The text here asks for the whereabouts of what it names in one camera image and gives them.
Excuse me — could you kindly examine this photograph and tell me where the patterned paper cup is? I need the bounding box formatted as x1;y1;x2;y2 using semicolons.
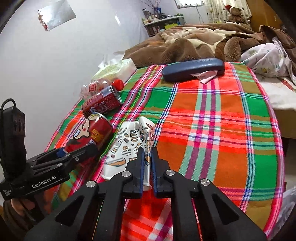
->
101;116;156;191

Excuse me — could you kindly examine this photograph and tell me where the red cartoon drink can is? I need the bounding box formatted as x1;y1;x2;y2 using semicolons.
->
64;113;113;153

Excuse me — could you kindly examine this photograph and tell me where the clear plastic bottle red label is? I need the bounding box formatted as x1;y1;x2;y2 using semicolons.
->
79;78;124;99

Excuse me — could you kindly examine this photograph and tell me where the red milk drink can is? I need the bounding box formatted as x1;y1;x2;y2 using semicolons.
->
81;85;122;118

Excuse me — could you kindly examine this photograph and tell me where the white round trash bin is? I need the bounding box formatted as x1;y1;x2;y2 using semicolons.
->
274;186;296;234

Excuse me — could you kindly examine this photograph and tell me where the person left hand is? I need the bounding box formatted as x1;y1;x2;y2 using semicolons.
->
11;198;35;217

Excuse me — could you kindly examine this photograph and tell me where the dark blue glasses case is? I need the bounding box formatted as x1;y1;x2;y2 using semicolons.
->
162;58;225;83

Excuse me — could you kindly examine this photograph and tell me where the tissue pack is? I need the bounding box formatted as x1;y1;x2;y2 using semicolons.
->
91;58;137;83

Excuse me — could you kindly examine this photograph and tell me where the white crumpled bedding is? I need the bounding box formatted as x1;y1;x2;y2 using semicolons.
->
240;37;295;110

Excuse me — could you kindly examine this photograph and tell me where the brown fleece blanket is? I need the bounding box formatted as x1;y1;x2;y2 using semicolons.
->
124;23;295;68

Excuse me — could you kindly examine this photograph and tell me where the white shelf with items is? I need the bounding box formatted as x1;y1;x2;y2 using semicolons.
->
142;9;186;37

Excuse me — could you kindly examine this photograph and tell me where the brown teddy bear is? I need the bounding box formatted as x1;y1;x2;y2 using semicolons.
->
225;4;251;30

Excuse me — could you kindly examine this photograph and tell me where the patterned curtain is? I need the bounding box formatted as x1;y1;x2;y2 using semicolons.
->
202;0;252;23

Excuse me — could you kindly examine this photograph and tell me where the wooden wardrobe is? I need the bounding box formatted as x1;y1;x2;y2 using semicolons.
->
247;0;282;32

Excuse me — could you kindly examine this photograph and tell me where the window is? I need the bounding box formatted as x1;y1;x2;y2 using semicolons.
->
175;0;205;9

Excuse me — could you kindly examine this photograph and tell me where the wall mirror panel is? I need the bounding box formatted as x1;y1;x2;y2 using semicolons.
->
37;0;76;32

